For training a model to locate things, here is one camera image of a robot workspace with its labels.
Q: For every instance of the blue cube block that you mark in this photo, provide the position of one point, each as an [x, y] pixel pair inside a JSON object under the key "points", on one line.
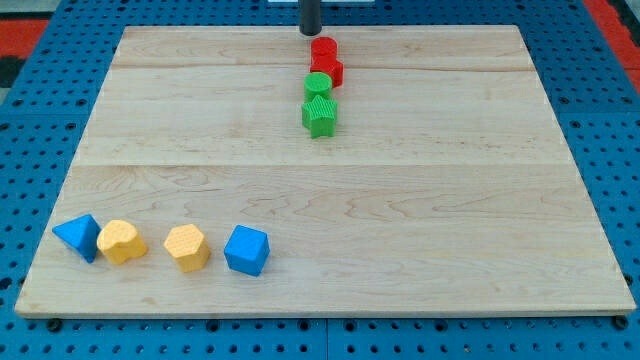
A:
{"points": [[247, 250]]}

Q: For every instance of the blue triangle block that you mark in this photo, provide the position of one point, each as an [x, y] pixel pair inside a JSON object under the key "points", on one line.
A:
{"points": [[80, 234]]}

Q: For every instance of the green star block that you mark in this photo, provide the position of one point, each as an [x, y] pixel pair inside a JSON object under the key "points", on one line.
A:
{"points": [[319, 116]]}

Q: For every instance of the green cylinder block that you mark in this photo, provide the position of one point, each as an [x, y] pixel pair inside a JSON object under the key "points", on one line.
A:
{"points": [[317, 84]]}

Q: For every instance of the red star block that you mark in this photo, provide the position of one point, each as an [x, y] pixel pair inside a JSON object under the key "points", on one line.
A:
{"points": [[330, 66]]}

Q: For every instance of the light wooden board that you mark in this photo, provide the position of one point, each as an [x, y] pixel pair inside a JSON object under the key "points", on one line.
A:
{"points": [[448, 189]]}

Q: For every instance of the red cylinder block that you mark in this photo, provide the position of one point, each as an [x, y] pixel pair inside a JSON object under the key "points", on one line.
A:
{"points": [[324, 47]]}

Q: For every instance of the yellow hexagon block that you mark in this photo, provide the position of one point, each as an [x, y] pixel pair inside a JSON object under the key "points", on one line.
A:
{"points": [[188, 247]]}

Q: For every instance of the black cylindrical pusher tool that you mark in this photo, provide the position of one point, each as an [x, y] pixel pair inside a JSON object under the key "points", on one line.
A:
{"points": [[310, 17]]}

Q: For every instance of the yellow heart block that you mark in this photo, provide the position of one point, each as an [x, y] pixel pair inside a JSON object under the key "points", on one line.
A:
{"points": [[120, 241]]}

